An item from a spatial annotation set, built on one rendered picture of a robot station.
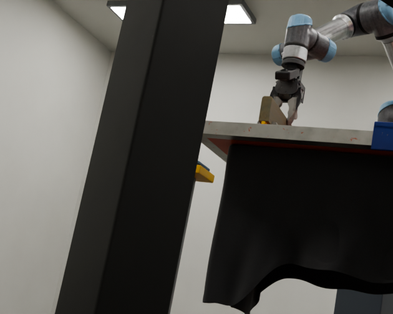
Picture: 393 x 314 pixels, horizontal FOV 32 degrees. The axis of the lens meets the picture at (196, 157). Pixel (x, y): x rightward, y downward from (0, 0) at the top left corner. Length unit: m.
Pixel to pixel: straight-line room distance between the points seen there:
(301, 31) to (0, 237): 4.34
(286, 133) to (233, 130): 0.14
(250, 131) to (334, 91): 4.51
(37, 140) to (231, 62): 1.96
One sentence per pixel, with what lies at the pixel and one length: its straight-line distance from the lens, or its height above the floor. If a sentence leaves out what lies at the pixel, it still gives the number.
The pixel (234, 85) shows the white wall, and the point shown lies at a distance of 6.57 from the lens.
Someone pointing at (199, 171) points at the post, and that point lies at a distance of 2.19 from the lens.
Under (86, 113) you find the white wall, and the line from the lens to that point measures 6.95.
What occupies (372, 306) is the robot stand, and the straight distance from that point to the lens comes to 2.55.
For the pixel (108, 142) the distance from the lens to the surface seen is 0.43.
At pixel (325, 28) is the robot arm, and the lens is 2.48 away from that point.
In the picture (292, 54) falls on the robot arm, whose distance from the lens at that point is 2.15.
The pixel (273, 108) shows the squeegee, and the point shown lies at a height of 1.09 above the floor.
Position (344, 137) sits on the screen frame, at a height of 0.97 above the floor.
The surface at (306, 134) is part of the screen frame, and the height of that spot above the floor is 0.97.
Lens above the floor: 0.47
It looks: 13 degrees up
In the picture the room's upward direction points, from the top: 11 degrees clockwise
